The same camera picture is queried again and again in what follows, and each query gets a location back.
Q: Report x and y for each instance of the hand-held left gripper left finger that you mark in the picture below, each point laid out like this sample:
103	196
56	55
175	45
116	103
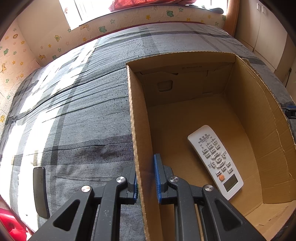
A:
135	194

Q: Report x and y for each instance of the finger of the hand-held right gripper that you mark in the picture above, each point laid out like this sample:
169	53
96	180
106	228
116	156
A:
291	111

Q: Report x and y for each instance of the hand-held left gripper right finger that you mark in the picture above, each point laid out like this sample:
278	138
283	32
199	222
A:
157	178

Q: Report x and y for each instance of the brown cardboard box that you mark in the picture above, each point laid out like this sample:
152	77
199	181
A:
254	115

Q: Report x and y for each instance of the white remote control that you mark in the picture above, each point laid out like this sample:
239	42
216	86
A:
215	160

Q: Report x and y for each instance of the white cabinet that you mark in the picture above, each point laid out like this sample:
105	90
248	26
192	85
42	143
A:
266	34

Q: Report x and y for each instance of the black smartphone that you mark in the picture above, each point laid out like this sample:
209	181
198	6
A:
41	192

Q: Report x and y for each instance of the grey plaid bed sheet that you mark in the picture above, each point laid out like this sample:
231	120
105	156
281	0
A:
81	104

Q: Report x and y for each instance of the dark cloth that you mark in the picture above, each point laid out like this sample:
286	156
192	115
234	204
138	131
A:
214	10

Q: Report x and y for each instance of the red plastic object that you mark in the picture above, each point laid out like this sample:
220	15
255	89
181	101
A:
9	222

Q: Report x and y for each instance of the red cloth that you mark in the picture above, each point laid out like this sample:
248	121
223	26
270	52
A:
129	3

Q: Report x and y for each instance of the bright window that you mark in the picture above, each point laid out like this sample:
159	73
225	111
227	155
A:
78	11

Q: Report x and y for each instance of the wooden post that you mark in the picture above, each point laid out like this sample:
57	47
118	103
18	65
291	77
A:
231	16

